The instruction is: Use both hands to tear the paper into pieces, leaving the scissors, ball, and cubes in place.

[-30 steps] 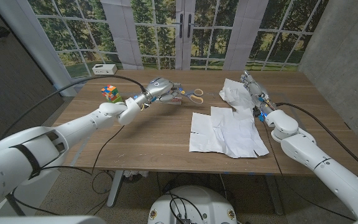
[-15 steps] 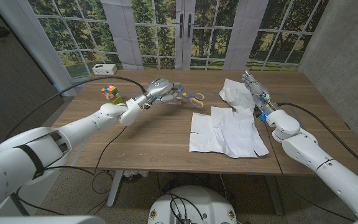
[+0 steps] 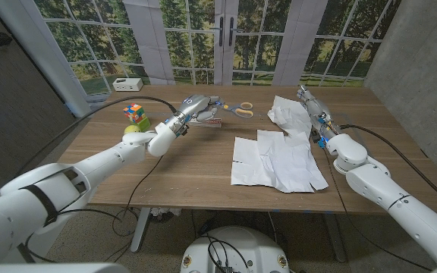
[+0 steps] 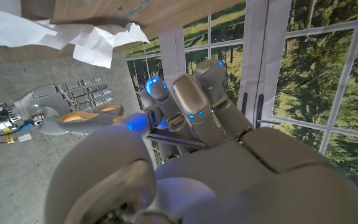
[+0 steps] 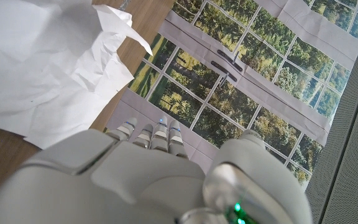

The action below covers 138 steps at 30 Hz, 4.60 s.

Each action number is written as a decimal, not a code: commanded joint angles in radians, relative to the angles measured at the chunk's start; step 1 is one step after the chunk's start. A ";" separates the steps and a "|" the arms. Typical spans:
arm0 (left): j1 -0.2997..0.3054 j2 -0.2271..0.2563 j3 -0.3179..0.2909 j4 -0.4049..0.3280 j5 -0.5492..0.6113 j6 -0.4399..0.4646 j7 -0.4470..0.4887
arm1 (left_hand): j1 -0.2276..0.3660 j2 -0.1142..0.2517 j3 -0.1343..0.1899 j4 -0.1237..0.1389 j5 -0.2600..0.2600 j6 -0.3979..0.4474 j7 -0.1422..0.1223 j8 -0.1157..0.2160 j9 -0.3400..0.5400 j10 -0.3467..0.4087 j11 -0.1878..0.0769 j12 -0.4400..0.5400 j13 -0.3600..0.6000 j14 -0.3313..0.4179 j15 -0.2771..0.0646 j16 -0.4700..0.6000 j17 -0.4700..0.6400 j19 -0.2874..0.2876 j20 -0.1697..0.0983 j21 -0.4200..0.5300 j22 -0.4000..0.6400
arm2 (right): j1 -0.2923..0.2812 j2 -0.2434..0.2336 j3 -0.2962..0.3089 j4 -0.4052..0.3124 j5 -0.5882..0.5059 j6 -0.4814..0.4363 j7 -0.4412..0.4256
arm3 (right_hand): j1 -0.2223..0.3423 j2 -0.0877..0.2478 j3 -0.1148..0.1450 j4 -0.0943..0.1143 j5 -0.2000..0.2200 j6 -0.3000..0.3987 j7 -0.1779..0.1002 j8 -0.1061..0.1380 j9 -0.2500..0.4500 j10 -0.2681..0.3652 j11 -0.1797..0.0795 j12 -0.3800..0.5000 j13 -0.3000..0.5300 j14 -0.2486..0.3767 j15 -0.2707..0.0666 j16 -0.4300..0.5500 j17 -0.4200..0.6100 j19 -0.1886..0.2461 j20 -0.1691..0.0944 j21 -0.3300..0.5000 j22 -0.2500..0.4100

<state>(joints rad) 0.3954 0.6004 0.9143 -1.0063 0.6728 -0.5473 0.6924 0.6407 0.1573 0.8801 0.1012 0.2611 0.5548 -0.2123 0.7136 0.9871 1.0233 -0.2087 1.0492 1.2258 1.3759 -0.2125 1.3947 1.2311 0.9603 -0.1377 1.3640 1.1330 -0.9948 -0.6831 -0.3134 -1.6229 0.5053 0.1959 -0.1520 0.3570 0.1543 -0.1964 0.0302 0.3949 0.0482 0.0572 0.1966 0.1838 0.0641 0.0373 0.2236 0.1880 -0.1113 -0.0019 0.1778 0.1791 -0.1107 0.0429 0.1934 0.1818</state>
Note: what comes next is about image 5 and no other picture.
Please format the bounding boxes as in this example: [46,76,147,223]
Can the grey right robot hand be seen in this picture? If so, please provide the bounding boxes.
[0,115,313,224]

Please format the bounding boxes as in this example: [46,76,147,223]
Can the crumpled white paper piece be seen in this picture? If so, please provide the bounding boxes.
[0,0,154,150]

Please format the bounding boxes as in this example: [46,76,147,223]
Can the printed forest window backdrop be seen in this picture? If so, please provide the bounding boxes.
[106,0,358,187]

